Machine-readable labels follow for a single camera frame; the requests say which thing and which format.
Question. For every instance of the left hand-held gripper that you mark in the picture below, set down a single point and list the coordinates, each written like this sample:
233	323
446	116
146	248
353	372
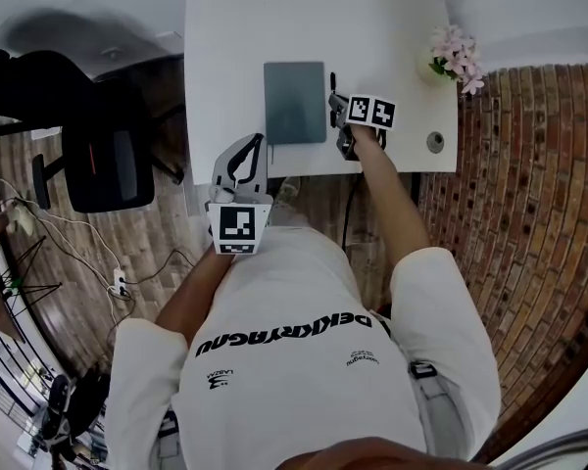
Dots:
237	225

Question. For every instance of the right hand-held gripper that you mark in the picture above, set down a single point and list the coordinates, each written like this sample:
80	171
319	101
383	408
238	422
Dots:
372	113

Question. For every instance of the grey notebook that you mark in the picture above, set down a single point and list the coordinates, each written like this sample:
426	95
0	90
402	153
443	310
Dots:
294	101

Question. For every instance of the person's left forearm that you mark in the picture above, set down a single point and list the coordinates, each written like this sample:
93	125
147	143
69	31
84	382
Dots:
196	292

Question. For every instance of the person's right forearm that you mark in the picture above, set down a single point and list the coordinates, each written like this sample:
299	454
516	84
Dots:
392	199

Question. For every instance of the white desk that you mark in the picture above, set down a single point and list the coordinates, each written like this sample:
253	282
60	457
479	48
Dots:
225	42

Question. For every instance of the black office chair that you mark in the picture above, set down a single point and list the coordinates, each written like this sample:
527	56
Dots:
103	164

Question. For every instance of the person's light trousers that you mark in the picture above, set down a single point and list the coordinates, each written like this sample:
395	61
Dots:
286	203

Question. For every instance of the white vase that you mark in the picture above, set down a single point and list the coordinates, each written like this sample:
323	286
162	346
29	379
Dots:
428	69

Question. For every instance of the pink flower bunch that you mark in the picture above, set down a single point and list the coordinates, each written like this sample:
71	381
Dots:
458	54

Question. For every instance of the white power strip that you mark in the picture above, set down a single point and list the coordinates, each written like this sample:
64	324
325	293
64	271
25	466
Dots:
119	282

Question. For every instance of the person's white shirt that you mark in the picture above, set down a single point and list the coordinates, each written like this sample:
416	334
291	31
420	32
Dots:
299	336

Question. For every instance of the white shoe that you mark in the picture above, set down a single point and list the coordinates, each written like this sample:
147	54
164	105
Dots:
19	219

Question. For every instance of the black metal railing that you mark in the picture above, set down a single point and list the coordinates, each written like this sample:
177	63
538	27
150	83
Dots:
10	375

